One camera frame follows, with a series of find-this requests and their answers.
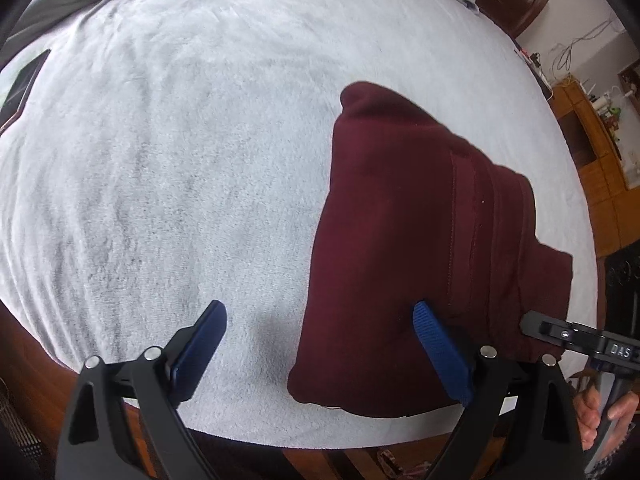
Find person's right hand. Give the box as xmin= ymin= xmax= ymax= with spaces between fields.
xmin=574 ymin=370 xmax=640 ymax=461

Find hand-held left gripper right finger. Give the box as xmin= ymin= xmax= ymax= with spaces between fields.
xmin=411 ymin=301 xmax=585 ymax=480

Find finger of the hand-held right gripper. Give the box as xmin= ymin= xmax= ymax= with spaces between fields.
xmin=519 ymin=311 xmax=602 ymax=356

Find hanging cables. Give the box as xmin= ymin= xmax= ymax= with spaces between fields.
xmin=549 ymin=19 xmax=628 ymax=78

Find white fleece bed blanket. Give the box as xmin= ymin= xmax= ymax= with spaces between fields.
xmin=0 ymin=0 xmax=601 ymax=451

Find dark patterned object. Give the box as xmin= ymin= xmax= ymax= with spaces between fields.
xmin=604 ymin=242 xmax=640 ymax=333

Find maroon pants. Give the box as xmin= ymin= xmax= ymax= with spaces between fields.
xmin=287 ymin=81 xmax=574 ymax=420

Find wooden bed footboard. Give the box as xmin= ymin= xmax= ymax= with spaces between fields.
xmin=0 ymin=305 xmax=506 ymax=480

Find black smartphone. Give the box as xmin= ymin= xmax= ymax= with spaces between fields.
xmin=0 ymin=49 xmax=52 ymax=128

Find wooden desk cabinet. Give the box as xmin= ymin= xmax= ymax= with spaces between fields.
xmin=549 ymin=62 xmax=640 ymax=261

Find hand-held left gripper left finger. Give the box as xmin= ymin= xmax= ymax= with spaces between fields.
xmin=55 ymin=300 xmax=228 ymax=480

